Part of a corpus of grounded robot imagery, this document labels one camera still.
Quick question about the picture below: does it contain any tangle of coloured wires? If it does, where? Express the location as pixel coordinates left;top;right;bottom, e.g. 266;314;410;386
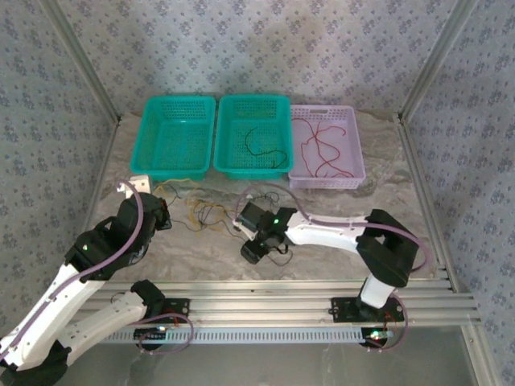
183;195;237;233

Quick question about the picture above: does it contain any thin black cable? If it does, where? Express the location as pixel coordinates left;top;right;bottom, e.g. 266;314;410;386
160;183;282;238

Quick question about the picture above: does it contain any thick black cable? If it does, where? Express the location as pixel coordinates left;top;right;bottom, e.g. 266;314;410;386
244;126;289;169

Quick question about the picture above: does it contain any thin red cable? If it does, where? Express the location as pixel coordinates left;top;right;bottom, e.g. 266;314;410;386
290;117;323;179

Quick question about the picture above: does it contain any teal plastic basket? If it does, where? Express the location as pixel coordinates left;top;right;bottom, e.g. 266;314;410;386
128;95;217;182
212;94;294;181

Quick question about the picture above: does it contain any lavender plastic basket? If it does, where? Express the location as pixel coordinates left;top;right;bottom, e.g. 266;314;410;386
287;104;367;191

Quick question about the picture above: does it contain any small circuit board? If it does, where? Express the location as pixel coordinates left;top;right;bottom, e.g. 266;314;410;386
134;327;169;343
363;328;394;346

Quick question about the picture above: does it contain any aluminium rail beam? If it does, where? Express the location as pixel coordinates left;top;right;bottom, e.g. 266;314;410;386
66;277;482;327

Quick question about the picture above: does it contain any aluminium side rail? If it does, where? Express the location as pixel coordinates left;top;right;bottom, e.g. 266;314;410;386
396;113;504;386
23;114;123;322

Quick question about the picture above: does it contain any white slotted cable duct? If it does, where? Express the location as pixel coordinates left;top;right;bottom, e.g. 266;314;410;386
100;326;403;346

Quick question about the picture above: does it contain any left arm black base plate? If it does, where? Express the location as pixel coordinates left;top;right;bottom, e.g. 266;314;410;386
159;296;191;323

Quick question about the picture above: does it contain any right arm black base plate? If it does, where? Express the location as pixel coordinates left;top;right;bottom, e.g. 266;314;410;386
330;296;405;323

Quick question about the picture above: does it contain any aluminium frame post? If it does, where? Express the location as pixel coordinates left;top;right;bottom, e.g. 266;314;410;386
396;0;482;121
42;0;123;124

